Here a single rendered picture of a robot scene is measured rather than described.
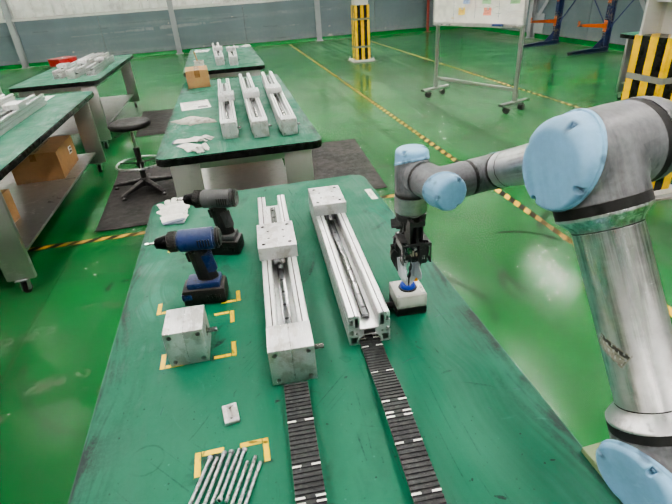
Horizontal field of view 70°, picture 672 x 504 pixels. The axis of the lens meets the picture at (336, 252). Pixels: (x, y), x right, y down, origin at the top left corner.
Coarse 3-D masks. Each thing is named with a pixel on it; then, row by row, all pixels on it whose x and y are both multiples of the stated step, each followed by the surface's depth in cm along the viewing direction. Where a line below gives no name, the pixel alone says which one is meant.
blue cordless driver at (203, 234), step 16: (160, 240) 126; (176, 240) 125; (192, 240) 125; (208, 240) 125; (192, 256) 129; (208, 256) 130; (208, 272) 132; (192, 288) 132; (208, 288) 132; (224, 288) 133; (192, 304) 134
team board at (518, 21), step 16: (448, 0) 623; (464, 0) 602; (480, 0) 582; (496, 0) 564; (512, 0) 546; (528, 0) 533; (448, 16) 631; (464, 16) 610; (480, 16) 590; (496, 16) 571; (512, 16) 553; (448, 80) 671; (464, 80) 649; (512, 96) 590
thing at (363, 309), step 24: (312, 216) 175; (336, 216) 164; (336, 240) 151; (336, 264) 132; (360, 264) 132; (336, 288) 128; (360, 288) 128; (360, 312) 118; (384, 312) 112; (360, 336) 115; (384, 336) 117
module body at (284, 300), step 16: (272, 208) 176; (272, 272) 131; (288, 272) 138; (272, 288) 124; (288, 288) 131; (272, 304) 118; (288, 304) 122; (304, 304) 117; (272, 320) 112; (288, 320) 116; (304, 320) 111
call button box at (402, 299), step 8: (400, 280) 128; (392, 288) 125; (400, 288) 124; (416, 288) 124; (392, 296) 126; (400, 296) 121; (408, 296) 121; (416, 296) 122; (424, 296) 122; (392, 304) 126; (400, 304) 122; (408, 304) 123; (416, 304) 123; (424, 304) 123; (400, 312) 123; (408, 312) 124; (416, 312) 124; (424, 312) 125
